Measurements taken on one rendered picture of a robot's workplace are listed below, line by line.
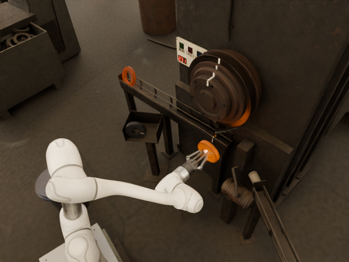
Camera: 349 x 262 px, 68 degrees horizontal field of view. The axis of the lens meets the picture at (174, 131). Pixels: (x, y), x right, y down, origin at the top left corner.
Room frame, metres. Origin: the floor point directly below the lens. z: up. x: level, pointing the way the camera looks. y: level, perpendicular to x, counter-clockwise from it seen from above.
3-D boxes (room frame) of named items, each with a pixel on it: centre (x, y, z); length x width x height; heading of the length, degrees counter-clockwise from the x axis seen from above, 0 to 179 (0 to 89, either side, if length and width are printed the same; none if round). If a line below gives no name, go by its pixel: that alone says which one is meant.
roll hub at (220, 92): (1.11, -0.21, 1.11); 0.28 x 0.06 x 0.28; 40
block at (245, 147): (1.00, -0.45, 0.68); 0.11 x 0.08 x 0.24; 130
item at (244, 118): (1.17, -0.29, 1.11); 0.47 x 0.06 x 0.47; 40
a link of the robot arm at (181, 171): (0.80, -0.02, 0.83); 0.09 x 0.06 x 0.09; 40
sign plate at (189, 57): (1.50, -0.16, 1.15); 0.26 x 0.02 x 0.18; 40
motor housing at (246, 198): (0.83, -0.40, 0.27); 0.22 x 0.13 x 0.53; 40
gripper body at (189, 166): (0.85, -0.07, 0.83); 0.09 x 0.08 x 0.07; 130
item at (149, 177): (1.36, 0.23, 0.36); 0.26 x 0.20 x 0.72; 75
